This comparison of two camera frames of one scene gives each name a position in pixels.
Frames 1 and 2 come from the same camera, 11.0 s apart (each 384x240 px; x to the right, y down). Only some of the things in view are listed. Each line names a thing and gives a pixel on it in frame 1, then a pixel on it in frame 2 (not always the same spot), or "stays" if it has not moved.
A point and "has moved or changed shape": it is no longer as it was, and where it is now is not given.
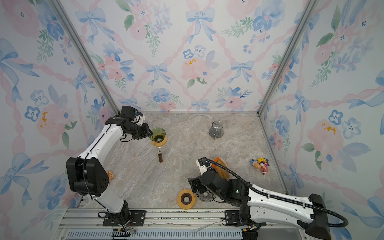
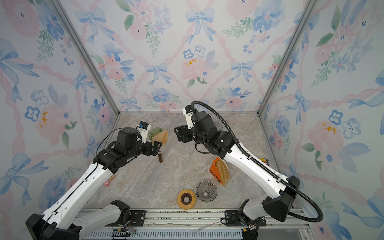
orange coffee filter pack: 222,171 stays
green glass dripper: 158,134 has moved or changed shape
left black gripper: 146,132 -> 156,148
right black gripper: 198,182 -> 183,134
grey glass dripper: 206,196 stays
